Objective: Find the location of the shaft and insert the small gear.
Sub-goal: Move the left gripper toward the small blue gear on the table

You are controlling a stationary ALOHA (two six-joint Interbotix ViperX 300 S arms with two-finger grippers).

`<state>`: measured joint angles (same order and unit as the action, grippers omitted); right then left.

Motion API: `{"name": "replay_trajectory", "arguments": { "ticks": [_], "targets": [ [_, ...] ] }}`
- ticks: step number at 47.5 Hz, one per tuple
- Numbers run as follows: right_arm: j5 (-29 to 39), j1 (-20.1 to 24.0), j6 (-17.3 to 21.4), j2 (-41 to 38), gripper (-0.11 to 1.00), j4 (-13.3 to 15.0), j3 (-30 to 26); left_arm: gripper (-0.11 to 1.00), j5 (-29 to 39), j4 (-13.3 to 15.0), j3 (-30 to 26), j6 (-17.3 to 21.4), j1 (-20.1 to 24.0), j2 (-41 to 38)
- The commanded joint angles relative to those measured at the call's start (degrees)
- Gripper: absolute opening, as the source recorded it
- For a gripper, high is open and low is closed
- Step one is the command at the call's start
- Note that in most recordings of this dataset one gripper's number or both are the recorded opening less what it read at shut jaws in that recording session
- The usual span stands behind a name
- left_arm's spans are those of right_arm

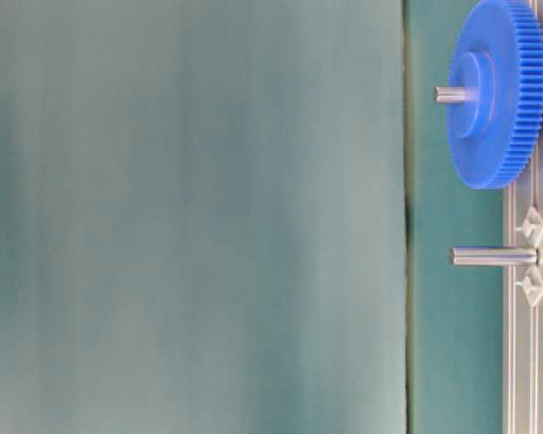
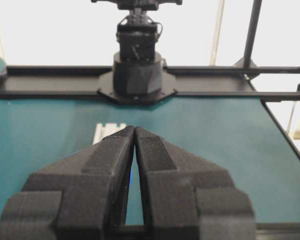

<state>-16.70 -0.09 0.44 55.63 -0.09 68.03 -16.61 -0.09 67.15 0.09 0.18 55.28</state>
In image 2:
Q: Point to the black metal table frame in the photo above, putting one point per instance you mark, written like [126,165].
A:
[94,82]

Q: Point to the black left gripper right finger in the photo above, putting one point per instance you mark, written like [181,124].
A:
[186,197]

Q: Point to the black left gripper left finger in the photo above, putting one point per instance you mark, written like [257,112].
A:
[78,197]

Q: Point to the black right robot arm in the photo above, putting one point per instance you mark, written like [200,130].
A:
[137,35]

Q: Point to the silver aluminium extrusion rail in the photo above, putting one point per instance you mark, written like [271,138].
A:
[107,129]

